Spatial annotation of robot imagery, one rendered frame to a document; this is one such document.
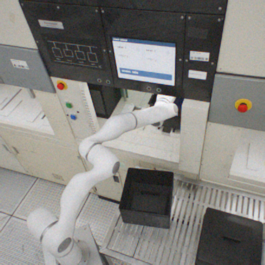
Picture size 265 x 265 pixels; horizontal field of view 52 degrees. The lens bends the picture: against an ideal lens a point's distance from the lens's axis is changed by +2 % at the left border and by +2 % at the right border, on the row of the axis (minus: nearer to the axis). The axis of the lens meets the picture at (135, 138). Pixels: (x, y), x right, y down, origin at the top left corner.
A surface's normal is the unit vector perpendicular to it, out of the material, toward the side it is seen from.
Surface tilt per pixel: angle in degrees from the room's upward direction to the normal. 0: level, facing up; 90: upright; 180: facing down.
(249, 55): 90
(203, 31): 90
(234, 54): 90
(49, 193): 0
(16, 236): 0
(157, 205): 0
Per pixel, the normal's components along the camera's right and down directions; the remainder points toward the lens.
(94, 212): -0.09, -0.65
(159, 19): -0.34, 0.73
